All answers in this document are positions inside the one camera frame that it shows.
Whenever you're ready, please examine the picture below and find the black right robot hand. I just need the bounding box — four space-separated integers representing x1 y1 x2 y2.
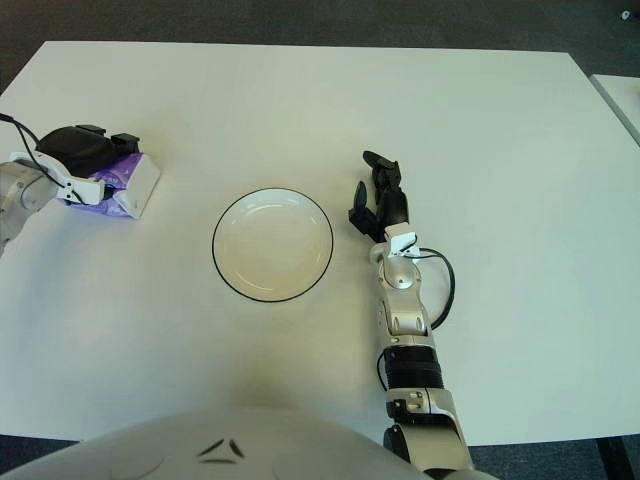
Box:
348 149 420 259

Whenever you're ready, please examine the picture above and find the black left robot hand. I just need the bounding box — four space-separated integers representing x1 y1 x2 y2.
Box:
9 123 140 206

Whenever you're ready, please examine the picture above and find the purple tissue paper pack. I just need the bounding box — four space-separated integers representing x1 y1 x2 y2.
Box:
54 152 162 220

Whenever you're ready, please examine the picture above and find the white plate with black rim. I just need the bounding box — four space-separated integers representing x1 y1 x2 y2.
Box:
211 187 335 304

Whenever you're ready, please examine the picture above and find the white neighbouring table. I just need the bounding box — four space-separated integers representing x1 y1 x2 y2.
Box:
590 73 640 151

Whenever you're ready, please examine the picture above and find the grey robot torso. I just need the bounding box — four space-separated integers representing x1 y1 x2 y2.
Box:
0 402 501 480

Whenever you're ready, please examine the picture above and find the black table leg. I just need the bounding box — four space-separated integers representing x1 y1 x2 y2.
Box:
597 434 634 480

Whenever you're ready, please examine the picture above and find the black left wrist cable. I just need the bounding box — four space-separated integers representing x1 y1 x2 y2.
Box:
0 113 76 201

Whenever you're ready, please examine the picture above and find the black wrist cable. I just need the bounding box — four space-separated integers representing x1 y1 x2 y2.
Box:
414 247 456 331
0 113 76 201

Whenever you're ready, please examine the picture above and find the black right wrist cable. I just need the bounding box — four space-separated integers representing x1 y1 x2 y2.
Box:
414 247 456 331

